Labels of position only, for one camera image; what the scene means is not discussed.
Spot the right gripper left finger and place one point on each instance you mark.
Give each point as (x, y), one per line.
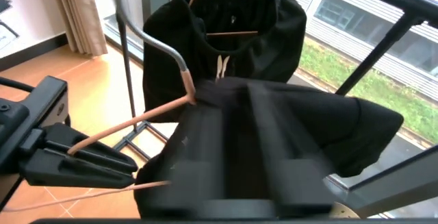
(202, 155)

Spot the black clothes rack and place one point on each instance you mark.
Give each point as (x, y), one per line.
(376, 52)

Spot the beige curtain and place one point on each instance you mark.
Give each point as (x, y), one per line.
(82, 18)

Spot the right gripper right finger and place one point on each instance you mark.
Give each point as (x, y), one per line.
(301, 183)

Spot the black shorts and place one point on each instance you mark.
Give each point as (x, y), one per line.
(267, 52)

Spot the pink clothes hanger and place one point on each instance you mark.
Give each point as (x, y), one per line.
(232, 33)
(137, 120)

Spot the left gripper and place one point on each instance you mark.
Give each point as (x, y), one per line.
(37, 107)

